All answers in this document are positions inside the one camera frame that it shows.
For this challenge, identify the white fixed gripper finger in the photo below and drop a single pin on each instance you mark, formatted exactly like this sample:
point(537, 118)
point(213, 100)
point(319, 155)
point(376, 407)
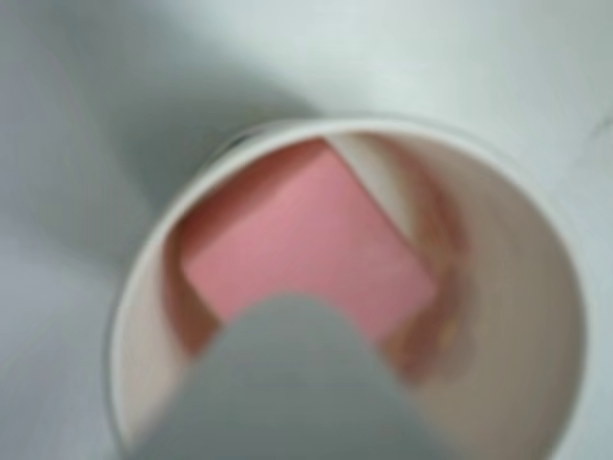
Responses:
point(297, 393)

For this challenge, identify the pink foam block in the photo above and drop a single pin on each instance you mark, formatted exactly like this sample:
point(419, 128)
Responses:
point(311, 230)

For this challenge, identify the white paper cup flower print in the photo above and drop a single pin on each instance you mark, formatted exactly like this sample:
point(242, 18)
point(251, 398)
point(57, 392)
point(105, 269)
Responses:
point(503, 287)

